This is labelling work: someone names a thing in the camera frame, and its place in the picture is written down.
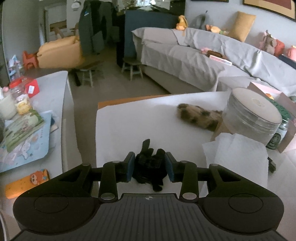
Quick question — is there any grey covered sofa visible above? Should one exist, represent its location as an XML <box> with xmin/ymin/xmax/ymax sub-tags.
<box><xmin>135</xmin><ymin>28</ymin><xmax>295</xmax><ymax>96</ymax></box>

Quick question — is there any fish tank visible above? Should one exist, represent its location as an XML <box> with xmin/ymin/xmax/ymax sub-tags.
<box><xmin>112</xmin><ymin>0</ymin><xmax>186</xmax><ymax>13</ymax></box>

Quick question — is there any black fabric item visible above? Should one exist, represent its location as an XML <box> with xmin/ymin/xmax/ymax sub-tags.
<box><xmin>132</xmin><ymin>139</ymin><xmax>168</xmax><ymax>192</ymax></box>

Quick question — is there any white tissue paper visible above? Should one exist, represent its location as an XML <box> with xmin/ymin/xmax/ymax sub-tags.
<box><xmin>203</xmin><ymin>133</ymin><xmax>268</xmax><ymax>188</ymax></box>

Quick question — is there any picture book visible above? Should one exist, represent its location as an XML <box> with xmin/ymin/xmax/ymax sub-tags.
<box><xmin>4</xmin><ymin>109</ymin><xmax>45</xmax><ymax>153</ymax></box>

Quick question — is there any grey bunny plush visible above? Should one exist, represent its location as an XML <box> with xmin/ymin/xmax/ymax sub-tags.
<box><xmin>260</xmin><ymin>30</ymin><xmax>277</xmax><ymax>55</ymax></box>

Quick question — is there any brown furry plush keychain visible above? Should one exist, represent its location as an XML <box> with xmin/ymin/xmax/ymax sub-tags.
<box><xmin>177</xmin><ymin>103</ymin><xmax>222</xmax><ymax>132</ymax></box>

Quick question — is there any yellow plush toy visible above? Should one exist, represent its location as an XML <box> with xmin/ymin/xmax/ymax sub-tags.
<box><xmin>176</xmin><ymin>15</ymin><xmax>188</xmax><ymax>36</ymax></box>

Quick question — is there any pink cardboard box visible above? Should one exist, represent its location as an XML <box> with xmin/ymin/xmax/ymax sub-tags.
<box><xmin>209</xmin><ymin>81</ymin><xmax>296</xmax><ymax>154</ymax></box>

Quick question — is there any white cup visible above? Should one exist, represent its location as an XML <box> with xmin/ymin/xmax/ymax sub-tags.
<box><xmin>0</xmin><ymin>94</ymin><xmax>16</xmax><ymax>120</ymax></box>

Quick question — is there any red box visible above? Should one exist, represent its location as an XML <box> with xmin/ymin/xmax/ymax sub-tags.
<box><xmin>24</xmin><ymin>78</ymin><xmax>40</xmax><ymax>98</ymax></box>

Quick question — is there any red lid spice jar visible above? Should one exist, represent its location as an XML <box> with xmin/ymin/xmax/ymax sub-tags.
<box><xmin>9</xmin><ymin>77</ymin><xmax>32</xmax><ymax>115</ymax></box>

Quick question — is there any dark hanging coat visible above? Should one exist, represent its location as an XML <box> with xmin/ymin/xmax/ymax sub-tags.
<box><xmin>78</xmin><ymin>1</ymin><xmax>116</xmax><ymax>57</ymax></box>

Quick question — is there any yellow armchair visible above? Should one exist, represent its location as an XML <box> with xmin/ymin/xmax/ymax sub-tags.
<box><xmin>37</xmin><ymin>36</ymin><xmax>85</xmax><ymax>69</ymax></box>

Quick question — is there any orange cartoon case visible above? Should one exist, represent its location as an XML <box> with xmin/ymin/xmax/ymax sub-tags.
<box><xmin>5</xmin><ymin>169</ymin><xmax>50</xmax><ymax>199</ymax></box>

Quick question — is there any green lid jar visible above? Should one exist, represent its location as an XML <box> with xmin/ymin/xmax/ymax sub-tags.
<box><xmin>266</xmin><ymin>97</ymin><xmax>291</xmax><ymax>150</ymax></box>

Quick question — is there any yellow cushion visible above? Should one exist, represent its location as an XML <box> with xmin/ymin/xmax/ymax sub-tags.
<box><xmin>228</xmin><ymin>11</ymin><xmax>256</xmax><ymax>42</ymax></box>

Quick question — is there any clear plastic canister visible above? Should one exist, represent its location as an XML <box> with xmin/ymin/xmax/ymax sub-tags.
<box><xmin>222</xmin><ymin>87</ymin><xmax>283</xmax><ymax>146</ymax></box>

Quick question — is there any wooden stool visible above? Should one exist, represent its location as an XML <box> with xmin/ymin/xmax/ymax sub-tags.
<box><xmin>121</xmin><ymin>57</ymin><xmax>144</xmax><ymax>81</ymax></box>

